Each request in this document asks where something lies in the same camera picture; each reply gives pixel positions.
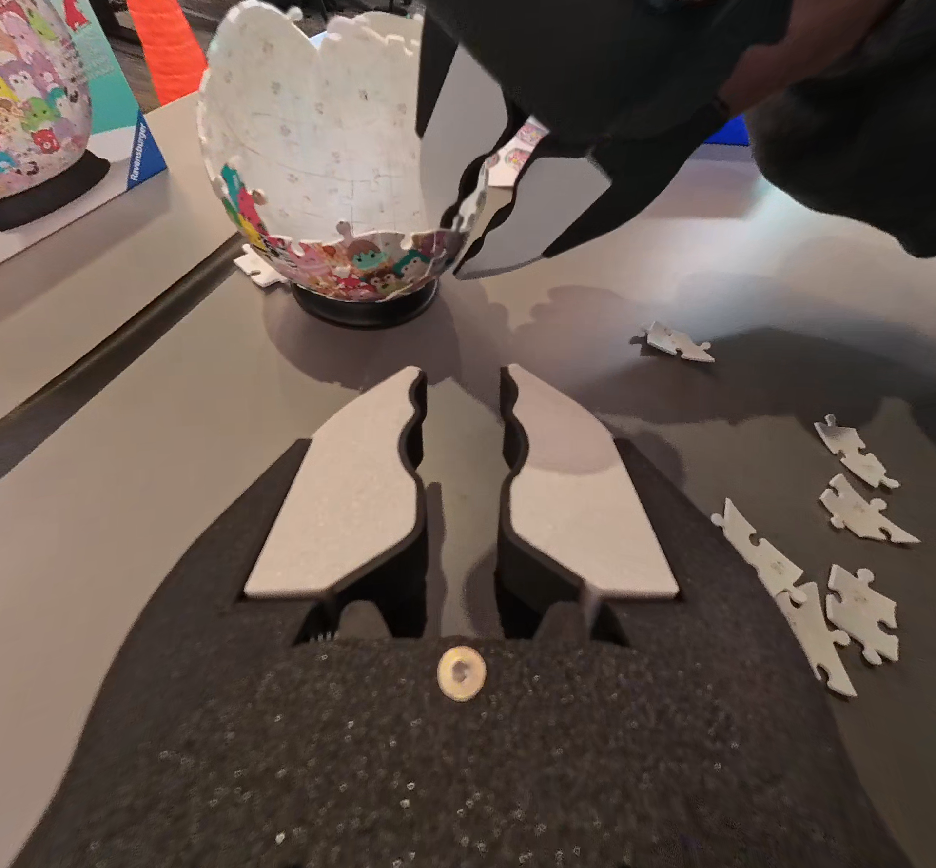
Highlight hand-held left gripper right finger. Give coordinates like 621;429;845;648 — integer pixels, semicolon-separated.
496;364;683;642

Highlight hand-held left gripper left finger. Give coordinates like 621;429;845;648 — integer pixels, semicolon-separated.
242;365;428;642

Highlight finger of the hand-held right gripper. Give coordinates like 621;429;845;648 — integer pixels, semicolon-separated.
439;108;530;236
454;149;615;282

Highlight colourful puzzle ball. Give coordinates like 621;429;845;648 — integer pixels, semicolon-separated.
196;0;487;303

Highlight white puzzle leaflet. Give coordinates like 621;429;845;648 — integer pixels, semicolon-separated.
487;115;551;190

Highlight black ball stand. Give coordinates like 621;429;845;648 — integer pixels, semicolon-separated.
290;273;441;331

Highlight single white puzzle piece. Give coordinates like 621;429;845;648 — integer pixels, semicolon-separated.
233;242;288;291

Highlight row of white puzzle pieces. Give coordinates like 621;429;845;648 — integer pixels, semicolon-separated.
640;320;922;699

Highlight colourful puzzle box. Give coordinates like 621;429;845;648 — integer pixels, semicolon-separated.
0;0;168;233

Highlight person's right hand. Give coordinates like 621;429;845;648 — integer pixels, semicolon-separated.
723;0;909;117

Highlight blue plastic bin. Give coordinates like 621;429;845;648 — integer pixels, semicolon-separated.
702;114;756;149

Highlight orange traffic cone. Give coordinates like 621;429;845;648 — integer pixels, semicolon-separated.
103;0;210;108

